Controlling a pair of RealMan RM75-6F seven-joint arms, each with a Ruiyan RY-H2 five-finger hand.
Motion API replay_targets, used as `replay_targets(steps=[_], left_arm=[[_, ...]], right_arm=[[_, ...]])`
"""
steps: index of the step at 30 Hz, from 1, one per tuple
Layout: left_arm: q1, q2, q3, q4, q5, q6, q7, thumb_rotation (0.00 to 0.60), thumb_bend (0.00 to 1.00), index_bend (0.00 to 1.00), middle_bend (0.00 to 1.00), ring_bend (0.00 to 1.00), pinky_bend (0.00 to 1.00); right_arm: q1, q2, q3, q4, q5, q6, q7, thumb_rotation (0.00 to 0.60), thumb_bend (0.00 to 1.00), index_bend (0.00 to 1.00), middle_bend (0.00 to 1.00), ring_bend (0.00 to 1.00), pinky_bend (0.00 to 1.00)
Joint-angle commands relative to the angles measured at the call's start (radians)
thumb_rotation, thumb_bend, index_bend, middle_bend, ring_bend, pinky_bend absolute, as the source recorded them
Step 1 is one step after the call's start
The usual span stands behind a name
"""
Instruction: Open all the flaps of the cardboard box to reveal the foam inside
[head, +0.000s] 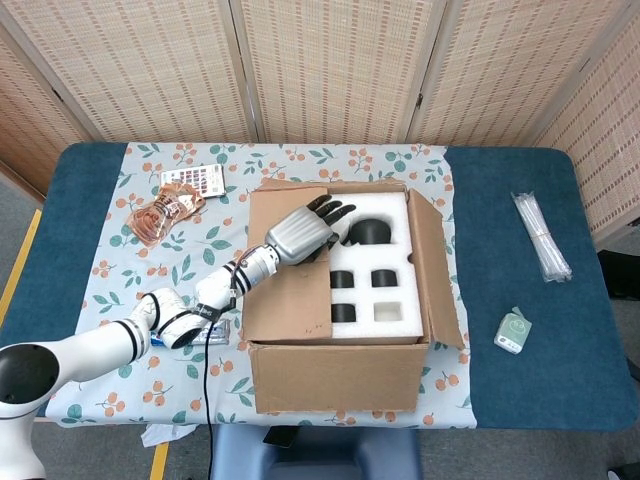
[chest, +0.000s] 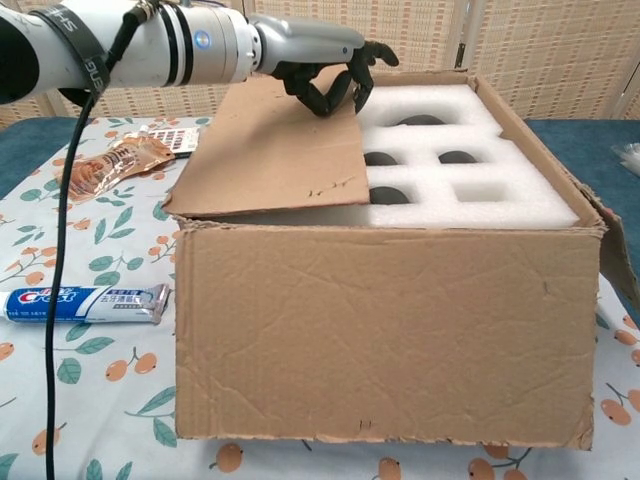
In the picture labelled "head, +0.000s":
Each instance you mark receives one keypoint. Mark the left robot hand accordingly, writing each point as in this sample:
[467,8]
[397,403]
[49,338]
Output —
[300,237]

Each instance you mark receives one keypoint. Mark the large cardboard box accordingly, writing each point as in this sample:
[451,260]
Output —
[335,375]

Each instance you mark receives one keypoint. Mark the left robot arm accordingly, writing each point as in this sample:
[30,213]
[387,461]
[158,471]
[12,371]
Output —
[100,345]

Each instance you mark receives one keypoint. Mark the small black cup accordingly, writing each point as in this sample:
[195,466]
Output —
[343,280]
[344,312]
[385,279]

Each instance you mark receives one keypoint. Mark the large black round vessel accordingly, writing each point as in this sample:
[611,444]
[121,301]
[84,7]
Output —
[372,232]

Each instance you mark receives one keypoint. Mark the white foam insert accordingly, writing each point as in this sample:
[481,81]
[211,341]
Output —
[370,260]

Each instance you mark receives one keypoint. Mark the flat colour swatch box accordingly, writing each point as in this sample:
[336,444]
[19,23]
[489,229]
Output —
[200,180]

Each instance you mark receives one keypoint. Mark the brown snack pouch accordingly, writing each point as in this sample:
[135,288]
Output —
[160,215]

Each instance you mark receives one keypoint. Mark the floral fruit print tablecloth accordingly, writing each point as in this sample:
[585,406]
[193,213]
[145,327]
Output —
[150,260]

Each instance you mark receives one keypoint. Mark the woven folding screen panel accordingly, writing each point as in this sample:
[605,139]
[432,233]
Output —
[25,125]
[500,75]
[610,150]
[140,65]
[335,65]

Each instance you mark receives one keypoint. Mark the small green white packet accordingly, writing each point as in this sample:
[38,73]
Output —
[512,330]

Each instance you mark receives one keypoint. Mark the crumpled white paper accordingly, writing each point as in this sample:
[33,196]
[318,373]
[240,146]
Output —
[160,434]

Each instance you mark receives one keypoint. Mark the clear plastic straw bag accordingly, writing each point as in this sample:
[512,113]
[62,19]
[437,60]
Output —
[542,240]

